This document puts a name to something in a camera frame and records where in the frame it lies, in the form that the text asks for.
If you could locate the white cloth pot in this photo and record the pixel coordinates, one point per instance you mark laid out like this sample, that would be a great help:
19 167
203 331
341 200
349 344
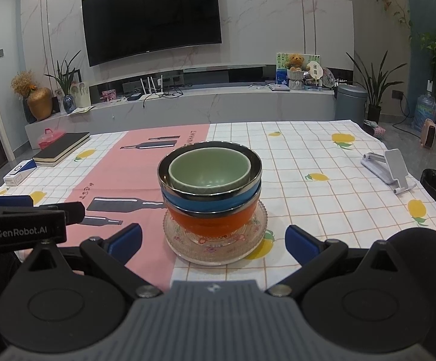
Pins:
296 79

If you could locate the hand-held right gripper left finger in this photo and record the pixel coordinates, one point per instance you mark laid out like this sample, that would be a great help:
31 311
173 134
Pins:
126 241

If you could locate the yellow papers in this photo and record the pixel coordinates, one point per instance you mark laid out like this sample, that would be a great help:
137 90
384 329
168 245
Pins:
80 110

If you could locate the black notebook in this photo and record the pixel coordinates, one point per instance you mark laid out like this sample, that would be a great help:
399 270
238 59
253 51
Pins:
62 148

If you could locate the green plant in blue vase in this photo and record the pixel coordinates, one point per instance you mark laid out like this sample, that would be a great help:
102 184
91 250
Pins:
68 103

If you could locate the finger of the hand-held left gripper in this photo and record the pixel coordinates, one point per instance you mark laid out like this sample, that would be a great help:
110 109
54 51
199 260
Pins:
73 212
11 200

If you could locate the black wall television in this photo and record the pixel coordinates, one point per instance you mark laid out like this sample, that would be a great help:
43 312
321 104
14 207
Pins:
150 15

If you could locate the pink storage box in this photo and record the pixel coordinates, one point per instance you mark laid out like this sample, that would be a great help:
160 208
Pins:
50 139

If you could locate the grey trash bin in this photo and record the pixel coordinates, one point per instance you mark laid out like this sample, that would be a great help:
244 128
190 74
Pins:
350 105

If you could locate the pink space heater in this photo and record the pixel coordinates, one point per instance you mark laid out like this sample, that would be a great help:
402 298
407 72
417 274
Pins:
429 133

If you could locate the white and blue box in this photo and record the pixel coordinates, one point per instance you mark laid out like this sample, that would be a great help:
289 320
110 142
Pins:
19 173

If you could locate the green painting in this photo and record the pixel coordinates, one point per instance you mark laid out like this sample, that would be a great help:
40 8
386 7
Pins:
281 62

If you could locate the green ceramic bowl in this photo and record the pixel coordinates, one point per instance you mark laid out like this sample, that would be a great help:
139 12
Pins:
208 173

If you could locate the gold vase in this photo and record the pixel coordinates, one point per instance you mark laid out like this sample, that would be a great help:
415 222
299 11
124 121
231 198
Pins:
40 103

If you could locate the black set-top box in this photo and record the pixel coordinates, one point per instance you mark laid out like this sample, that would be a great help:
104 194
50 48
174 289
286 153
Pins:
133 97

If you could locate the white art card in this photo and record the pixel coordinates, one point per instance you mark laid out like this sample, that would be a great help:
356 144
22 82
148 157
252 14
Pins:
80 94

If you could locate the white phone stand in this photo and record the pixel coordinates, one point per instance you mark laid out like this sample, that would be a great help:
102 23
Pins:
390 169

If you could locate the small floral glass plate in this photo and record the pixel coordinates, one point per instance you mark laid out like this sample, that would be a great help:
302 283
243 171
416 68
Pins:
210 249

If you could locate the blue steel bowl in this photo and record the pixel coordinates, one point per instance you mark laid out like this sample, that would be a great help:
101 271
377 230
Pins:
210 205

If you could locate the brown teddy bear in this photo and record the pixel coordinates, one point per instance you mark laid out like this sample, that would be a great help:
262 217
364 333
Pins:
296 62

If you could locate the dark vase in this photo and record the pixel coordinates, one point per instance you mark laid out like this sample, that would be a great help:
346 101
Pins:
27 112

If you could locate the decorative plate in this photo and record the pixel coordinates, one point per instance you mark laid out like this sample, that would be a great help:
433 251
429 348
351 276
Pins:
328 77

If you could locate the marble television cabinet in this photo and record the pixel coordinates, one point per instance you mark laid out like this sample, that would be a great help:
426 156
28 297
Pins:
203 107

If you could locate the pink placemat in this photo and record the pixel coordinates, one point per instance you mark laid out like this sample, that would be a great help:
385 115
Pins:
135 173

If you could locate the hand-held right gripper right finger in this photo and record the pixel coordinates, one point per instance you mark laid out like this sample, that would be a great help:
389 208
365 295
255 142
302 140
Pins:
301 242

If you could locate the pink photo card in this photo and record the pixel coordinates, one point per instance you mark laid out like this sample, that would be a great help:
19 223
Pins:
109 95

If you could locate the white router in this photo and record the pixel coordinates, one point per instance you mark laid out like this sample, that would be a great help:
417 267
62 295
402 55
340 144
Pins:
153 92

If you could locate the pink floral slippers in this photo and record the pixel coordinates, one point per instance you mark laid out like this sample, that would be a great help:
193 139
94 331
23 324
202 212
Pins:
375 129

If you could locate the tall leafy potted plant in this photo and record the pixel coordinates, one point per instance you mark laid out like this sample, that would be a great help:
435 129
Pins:
375 90

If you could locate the round hand fan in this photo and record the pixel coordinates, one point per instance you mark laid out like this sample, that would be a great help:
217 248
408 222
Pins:
314 68

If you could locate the dried yellow flowers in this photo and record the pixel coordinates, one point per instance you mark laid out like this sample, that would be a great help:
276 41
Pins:
23 82

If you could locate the large clear glass plate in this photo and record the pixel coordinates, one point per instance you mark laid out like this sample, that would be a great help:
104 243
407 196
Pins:
180 248

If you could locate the blue water jug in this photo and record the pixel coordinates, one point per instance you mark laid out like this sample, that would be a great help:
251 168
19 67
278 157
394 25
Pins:
424 111

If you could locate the orange steel bowl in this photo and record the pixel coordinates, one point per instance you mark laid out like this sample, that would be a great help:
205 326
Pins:
210 225

